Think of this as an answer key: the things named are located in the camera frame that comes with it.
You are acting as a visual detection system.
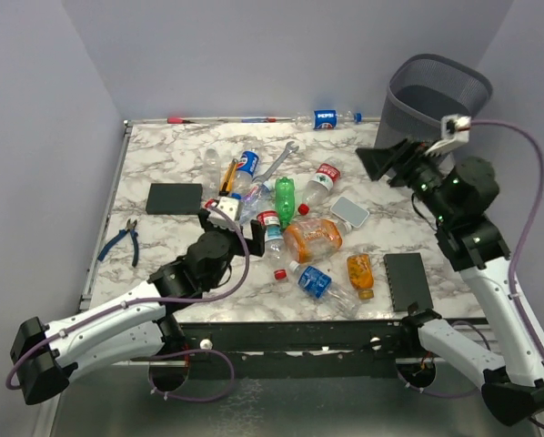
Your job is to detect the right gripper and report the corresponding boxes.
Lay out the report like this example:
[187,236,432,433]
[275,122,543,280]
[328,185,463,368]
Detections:
[357,132,455,222]

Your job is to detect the red label clear bottle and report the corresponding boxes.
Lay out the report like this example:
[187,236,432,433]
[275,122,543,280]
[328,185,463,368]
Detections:
[257,209,286,262]

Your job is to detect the blue label water bottle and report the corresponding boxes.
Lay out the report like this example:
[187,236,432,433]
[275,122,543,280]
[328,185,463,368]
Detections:
[288,261,360,319]

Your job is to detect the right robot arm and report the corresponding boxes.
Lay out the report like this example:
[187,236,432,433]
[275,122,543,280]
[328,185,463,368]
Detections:
[356,139,544,426]

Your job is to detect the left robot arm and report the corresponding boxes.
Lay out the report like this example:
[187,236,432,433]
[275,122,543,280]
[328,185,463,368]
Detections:
[5,207,266,405]

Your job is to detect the grey mesh waste bin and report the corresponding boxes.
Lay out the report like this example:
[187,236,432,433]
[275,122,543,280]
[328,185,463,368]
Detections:
[374,54,493,149]

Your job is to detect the loose red bottle cap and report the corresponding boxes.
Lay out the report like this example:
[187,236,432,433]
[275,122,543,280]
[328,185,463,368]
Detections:
[274,269,287,280]

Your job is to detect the clear bottle purple label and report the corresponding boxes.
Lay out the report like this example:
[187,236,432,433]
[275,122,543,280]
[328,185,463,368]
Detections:
[238,181,272,226]

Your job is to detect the large orange label bottle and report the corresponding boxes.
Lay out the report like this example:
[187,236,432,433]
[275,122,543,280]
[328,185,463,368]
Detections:
[283,218,353,264]

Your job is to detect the grey white rectangular pad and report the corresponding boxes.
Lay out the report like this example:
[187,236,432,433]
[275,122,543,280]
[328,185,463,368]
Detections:
[330,196,369,229]

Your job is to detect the red green label water bottle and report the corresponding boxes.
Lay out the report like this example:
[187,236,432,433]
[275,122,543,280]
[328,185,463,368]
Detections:
[297,158,343,216]

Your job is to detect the green plastic bottle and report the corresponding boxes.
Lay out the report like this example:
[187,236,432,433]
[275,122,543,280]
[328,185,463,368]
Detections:
[275,177,296,229]

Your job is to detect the silver open-end wrench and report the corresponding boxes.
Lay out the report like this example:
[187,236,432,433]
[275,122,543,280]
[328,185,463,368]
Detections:
[253,141,299,183]

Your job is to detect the Pepsi bottle at back edge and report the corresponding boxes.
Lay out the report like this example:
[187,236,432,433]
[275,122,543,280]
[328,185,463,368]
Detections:
[293,109,363,130]

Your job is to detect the Pepsi bottle blue label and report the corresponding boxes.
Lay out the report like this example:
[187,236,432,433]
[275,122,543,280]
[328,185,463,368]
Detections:
[230,149,260,196]

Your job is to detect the clear empty bottle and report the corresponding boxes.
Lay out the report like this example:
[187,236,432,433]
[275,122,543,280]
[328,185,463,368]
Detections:
[203,148,221,193]

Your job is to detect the small orange juice bottle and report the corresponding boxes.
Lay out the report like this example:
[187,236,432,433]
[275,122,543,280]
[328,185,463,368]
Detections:
[347,253,374,300]

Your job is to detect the black box left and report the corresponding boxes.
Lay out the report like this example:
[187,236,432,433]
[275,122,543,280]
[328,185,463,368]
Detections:
[146,183,203,216]

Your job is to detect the black notebook right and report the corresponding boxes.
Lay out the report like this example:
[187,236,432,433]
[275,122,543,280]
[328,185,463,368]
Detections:
[384,253,433,312]

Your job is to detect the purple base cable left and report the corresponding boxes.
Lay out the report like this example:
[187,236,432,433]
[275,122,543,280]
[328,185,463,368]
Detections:
[147,349,237,402]

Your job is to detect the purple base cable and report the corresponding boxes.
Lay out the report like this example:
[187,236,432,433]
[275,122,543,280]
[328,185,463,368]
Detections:
[397,320,494,400]
[147,349,237,402]

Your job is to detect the blue handled screwdriver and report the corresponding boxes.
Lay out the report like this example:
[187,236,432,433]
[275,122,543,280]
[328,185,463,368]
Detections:
[240,117,278,123]

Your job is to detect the blue handled pliers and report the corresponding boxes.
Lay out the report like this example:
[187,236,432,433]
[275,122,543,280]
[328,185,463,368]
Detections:
[96,218,140,267]

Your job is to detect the red handled screwdriver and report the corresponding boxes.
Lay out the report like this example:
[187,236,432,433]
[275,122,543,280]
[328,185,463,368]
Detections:
[166,117,196,125]

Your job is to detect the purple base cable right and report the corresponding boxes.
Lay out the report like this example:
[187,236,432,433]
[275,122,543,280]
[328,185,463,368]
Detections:
[397,320,494,400]

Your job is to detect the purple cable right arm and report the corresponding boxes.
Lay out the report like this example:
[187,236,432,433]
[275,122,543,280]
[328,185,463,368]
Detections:
[469,118,544,433]

